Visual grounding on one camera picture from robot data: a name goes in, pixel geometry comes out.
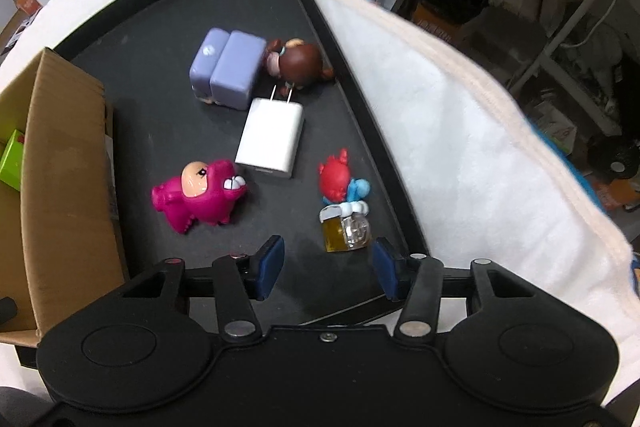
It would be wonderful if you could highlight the green hexagonal container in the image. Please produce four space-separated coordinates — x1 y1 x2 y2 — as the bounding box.
0 129 25 192

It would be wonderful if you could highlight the purple block toy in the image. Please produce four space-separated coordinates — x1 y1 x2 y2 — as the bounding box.
189 28 267 110

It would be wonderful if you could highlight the brown monkey figurine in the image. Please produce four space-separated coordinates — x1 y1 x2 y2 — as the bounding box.
264 38 334 96

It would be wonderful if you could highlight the white wall charger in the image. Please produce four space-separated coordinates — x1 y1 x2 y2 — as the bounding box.
234 98 304 179

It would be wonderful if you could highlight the black shallow tray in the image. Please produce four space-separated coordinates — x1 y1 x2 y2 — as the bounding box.
55 0 426 325

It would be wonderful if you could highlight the yellow clear small figurine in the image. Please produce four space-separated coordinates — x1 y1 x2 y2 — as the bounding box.
319 200 371 254

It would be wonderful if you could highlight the red blue small figurine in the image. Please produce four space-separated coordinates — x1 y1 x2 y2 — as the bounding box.
318 148 371 205

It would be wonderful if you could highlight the brown cardboard box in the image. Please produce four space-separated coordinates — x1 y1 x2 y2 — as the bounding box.
1 49 125 347

